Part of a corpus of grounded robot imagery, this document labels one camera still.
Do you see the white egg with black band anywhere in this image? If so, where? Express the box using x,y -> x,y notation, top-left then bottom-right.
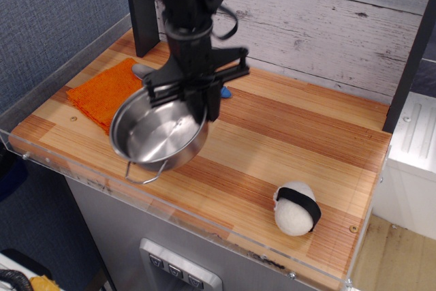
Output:
273,181 -> 322,236

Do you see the orange folded cloth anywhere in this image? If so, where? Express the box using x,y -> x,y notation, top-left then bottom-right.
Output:
67,58 -> 142,134

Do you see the clear acrylic guard rail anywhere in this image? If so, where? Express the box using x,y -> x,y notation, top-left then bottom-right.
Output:
1,122 -> 390,290

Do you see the white side cabinet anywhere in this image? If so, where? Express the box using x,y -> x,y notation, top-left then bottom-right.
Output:
373,92 -> 435,239

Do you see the black vertical post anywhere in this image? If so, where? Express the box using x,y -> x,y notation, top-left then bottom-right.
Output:
382,0 -> 435,134
128,0 -> 160,57

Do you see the black right vertical post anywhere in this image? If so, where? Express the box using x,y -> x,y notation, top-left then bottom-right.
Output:
382,0 -> 435,134

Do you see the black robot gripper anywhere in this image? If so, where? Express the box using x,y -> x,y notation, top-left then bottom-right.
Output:
143,0 -> 249,122

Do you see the black left vertical post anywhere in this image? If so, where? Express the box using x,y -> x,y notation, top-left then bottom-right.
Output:
128,0 -> 160,57

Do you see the black and yellow object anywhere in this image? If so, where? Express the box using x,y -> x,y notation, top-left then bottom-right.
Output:
1,269 -> 61,291

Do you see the stainless steel pot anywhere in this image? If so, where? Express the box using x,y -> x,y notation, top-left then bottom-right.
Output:
109,89 -> 208,185

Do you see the grey cabinet with button panel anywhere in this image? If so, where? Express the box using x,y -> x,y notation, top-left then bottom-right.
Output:
67,179 -> 343,290

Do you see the blue handled metal spoon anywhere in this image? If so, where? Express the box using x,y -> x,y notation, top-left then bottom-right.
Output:
131,63 -> 232,99

